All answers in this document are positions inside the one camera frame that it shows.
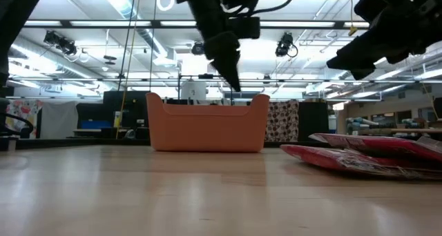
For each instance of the black table edge rail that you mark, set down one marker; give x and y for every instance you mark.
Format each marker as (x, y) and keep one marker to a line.
(83, 143)

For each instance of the polka dot cloth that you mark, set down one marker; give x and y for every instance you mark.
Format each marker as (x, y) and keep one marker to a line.
(282, 122)

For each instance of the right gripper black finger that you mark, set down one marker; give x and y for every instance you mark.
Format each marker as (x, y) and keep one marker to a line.
(359, 54)
(362, 74)

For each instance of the red popcorn bag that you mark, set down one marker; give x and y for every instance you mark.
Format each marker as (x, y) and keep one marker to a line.
(380, 146)
(328, 158)

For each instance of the black partition panel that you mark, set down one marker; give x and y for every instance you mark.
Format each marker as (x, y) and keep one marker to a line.
(134, 108)

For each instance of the colourful floral cloth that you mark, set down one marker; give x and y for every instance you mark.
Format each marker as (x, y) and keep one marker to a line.
(24, 115)

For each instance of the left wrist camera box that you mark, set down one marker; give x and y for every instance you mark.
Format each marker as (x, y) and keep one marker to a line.
(245, 27)

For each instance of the wooden top work table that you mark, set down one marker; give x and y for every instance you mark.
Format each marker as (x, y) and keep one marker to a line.
(414, 130)

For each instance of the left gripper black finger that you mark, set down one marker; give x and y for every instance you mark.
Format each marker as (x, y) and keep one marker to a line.
(224, 56)

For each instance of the orange plastic basket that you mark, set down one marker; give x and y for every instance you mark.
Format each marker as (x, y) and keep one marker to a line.
(207, 129)

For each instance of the grey cloth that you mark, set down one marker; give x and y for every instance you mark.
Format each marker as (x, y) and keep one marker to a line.
(58, 120)

